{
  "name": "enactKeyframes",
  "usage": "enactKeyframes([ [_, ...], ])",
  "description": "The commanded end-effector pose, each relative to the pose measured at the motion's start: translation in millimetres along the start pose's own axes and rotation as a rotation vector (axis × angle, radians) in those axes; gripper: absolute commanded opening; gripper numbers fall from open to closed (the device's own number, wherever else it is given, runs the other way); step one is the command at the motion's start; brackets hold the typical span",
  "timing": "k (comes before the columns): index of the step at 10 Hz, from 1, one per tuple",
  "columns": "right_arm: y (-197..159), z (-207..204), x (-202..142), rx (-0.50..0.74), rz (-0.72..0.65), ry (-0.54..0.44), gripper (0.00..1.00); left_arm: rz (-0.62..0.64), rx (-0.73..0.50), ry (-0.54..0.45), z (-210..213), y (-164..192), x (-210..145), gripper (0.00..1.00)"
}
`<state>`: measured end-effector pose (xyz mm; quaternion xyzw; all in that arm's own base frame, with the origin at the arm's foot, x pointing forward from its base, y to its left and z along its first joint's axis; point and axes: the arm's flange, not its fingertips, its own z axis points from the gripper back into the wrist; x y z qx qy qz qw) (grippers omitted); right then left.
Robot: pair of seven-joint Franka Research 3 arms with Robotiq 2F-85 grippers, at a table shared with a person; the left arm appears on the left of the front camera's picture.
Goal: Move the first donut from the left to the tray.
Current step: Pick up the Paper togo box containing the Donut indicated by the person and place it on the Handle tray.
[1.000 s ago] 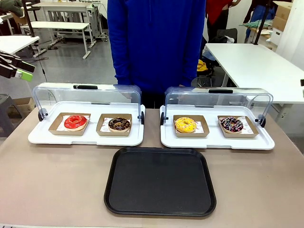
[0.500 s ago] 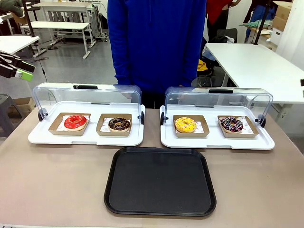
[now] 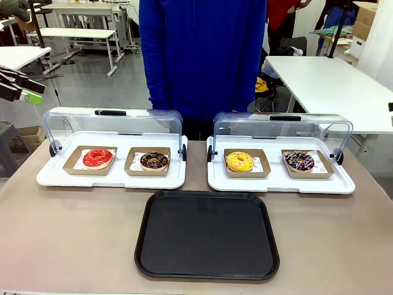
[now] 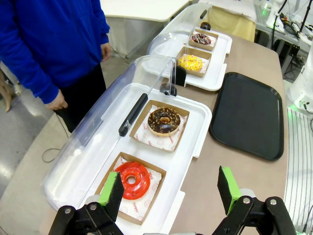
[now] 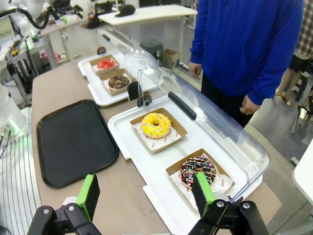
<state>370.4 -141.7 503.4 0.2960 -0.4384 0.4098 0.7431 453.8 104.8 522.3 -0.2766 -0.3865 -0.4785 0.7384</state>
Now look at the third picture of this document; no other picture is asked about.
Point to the black slanted stand pole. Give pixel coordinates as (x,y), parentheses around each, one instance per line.
(336,37)

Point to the black camera stand pole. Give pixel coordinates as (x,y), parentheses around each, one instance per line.
(37,24)

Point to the chocolate donut with nut crumbs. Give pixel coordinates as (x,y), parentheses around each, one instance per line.
(154,161)

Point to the yellow glazed donut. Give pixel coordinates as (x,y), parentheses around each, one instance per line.
(239,161)

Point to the brown cardboard donut tray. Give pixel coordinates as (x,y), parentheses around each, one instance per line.
(242,174)
(72,167)
(324,170)
(135,169)

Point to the white bench table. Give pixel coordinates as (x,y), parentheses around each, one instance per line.
(76,33)

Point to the dark green jacket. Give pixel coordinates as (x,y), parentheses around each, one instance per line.
(12,7)

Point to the white desk with metal legs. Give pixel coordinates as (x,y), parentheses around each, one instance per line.
(86,7)

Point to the brown cardboard box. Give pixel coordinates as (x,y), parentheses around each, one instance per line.
(365,18)

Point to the person in blue hoodie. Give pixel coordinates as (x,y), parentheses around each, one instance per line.
(202,55)

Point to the large white table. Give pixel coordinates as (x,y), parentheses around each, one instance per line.
(331,86)

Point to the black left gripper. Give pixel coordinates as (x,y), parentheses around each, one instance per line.
(9,83)

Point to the grey metal stool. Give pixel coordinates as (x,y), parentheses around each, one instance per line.
(7,138)

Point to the yellow bag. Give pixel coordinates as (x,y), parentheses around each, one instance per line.
(261,86)

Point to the person in red top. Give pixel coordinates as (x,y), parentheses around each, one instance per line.
(282,15)

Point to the white storage box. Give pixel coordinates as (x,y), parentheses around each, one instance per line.
(356,46)

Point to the black office chair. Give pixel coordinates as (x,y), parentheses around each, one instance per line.
(294,46)

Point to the chocolate donut with colourful sprinkles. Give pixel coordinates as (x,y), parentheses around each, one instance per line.
(299,161)

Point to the black plastic serving tray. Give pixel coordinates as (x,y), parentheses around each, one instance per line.
(207,235)

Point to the white display case base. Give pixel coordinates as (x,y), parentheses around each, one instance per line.
(122,181)
(276,184)

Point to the person in dark clothes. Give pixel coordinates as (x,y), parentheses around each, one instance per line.
(334,13)

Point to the flat cardboard box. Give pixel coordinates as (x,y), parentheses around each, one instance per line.
(30,138)

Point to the white table with black pole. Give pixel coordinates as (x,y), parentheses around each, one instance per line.
(15,56)

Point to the red glazed donut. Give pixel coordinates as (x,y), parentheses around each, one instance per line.
(98,158)

